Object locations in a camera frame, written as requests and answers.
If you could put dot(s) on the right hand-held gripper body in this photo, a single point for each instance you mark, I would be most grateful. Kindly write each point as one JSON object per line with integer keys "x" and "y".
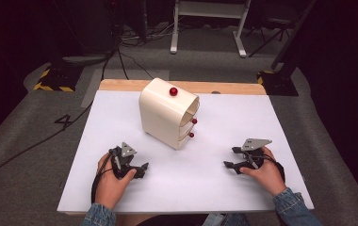
{"x": 253, "y": 150}

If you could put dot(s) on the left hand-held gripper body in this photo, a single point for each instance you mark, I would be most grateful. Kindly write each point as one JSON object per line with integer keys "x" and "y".
{"x": 122, "y": 157}

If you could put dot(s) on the person's right hand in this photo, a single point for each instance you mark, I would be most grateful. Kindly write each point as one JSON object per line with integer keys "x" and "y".
{"x": 266, "y": 175}

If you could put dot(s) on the person's left hand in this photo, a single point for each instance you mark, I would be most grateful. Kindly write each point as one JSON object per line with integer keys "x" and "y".
{"x": 109, "y": 185}

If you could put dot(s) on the white table mat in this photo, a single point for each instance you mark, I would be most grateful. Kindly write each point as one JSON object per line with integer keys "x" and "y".
{"x": 199, "y": 175}

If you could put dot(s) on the cream drawer with red knob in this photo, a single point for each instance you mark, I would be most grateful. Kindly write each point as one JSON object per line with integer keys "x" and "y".
{"x": 190, "y": 124}
{"x": 188, "y": 138}

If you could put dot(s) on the cream mini drawer cabinet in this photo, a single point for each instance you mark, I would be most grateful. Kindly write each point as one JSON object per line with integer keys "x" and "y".
{"x": 164, "y": 116}

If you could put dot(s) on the wooden table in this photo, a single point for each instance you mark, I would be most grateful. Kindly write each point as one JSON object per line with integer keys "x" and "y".
{"x": 230, "y": 88}

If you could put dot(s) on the black stand with slanted pole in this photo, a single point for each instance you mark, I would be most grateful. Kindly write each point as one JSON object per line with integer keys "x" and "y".
{"x": 282, "y": 80}

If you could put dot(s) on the red ball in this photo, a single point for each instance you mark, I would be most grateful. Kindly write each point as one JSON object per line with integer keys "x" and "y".
{"x": 173, "y": 91}

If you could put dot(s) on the black stand base striped edge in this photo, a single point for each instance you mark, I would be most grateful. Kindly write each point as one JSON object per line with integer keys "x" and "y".
{"x": 59, "y": 78}

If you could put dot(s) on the black tripod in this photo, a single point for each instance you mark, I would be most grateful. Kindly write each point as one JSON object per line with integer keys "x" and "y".
{"x": 269, "y": 34}

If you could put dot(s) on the white metal table frame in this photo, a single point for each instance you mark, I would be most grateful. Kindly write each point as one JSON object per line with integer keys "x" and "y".
{"x": 211, "y": 9}

